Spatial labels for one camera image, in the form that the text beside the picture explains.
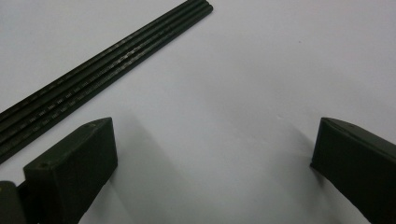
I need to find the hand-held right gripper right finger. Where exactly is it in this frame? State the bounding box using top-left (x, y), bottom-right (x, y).
top-left (310, 117), bottom-right (396, 224)

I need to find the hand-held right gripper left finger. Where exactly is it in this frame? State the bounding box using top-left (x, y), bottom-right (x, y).
top-left (22, 117), bottom-right (119, 224)

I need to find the black ribbed strip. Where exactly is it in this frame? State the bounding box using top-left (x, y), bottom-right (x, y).
top-left (0, 4), bottom-right (215, 165)

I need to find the black chopstick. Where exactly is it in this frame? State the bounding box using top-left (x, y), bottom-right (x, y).
top-left (0, 0), bottom-right (198, 127)
top-left (0, 0), bottom-right (209, 152)
top-left (0, 0), bottom-right (205, 139)

